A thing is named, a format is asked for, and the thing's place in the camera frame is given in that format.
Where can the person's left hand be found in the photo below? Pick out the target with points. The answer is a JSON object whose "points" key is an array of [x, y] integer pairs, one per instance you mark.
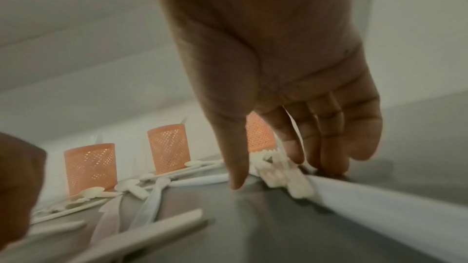
{"points": [[18, 184]]}

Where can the person's right hand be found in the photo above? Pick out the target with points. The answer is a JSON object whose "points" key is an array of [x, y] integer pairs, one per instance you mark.
{"points": [[263, 39]]}

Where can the orange mesh cup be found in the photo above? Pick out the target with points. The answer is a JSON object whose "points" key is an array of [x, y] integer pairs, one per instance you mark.
{"points": [[257, 137], [91, 169], [168, 149]]}

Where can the pile of mixed white cutlery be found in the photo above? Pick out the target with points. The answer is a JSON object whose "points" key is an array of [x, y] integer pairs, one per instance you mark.
{"points": [[204, 179]]}

